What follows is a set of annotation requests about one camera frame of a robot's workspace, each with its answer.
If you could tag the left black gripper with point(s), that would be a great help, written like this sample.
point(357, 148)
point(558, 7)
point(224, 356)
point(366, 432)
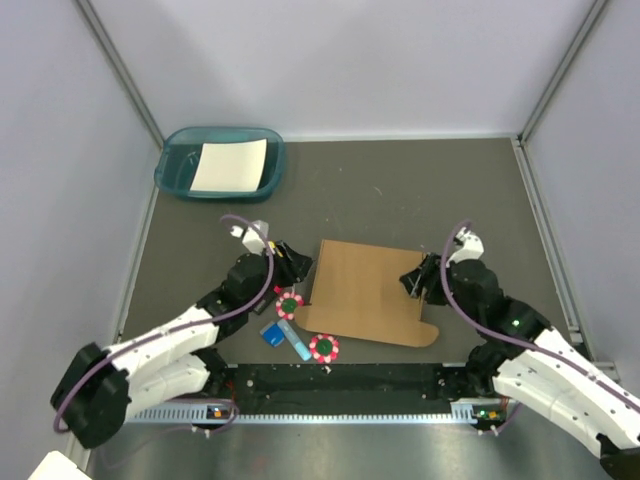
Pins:
point(292, 265)

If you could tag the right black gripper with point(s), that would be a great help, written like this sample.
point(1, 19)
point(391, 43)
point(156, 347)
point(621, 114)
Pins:
point(428, 274)

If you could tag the brown cardboard box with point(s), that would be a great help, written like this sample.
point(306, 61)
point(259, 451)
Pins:
point(357, 293)

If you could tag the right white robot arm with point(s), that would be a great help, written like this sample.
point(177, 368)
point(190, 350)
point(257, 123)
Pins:
point(523, 357)

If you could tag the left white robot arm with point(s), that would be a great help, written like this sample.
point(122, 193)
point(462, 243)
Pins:
point(103, 388)

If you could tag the white box corner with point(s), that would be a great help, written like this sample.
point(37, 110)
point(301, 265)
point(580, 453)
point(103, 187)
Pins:
point(56, 466)

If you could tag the pink black highlighter pen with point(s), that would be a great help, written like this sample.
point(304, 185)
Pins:
point(269, 297)

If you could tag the blue rectangular eraser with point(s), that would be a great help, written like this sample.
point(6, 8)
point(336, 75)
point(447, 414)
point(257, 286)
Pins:
point(272, 334)

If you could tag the light blue highlighter pen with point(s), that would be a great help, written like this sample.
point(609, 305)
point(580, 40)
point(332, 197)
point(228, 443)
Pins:
point(298, 345)

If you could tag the white paper sheet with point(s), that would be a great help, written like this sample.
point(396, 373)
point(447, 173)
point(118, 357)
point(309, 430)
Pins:
point(230, 167)

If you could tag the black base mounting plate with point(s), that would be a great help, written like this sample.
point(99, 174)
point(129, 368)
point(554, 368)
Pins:
point(435, 381)

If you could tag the teal plastic bin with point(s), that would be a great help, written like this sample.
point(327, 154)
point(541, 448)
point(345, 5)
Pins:
point(181, 153)

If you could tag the pink green flower keychain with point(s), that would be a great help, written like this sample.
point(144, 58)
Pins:
point(287, 304)

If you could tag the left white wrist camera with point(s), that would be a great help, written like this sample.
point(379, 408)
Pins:
point(251, 238)

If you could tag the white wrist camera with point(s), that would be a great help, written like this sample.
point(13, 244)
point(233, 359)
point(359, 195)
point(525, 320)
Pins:
point(467, 246)
point(251, 238)

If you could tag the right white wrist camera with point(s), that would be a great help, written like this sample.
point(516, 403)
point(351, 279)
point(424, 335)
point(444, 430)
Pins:
point(467, 246)

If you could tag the grey slotted cable duct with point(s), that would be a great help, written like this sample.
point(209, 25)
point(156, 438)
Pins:
point(217, 414)

